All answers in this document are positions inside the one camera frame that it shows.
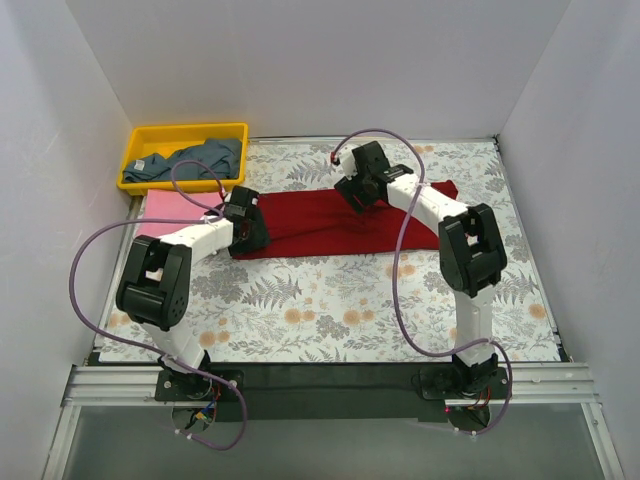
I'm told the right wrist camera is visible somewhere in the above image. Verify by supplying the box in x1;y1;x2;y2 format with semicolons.
330;147;357;178

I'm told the red t shirt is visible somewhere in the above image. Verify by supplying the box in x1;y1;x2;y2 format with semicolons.
232;179;460;261

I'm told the yellow plastic bin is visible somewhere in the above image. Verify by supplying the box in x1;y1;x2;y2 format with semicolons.
116;122;249;197

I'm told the grey-blue t shirt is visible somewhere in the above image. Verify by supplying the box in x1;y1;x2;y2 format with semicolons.
122;138;242;183

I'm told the floral table mat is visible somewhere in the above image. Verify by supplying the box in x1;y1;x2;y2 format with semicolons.
98;142;564;364

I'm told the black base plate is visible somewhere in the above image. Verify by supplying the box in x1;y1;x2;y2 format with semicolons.
154;362;508;423

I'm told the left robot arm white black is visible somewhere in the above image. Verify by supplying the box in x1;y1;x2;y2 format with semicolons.
116;187;270;400

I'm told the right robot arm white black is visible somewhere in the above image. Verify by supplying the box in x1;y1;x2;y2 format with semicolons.
330;141;507;398

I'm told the folded pink t shirt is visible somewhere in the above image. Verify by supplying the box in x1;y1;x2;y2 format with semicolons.
136;190;205;237

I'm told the aluminium frame rail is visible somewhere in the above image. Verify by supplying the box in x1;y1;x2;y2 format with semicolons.
62;363;174;407

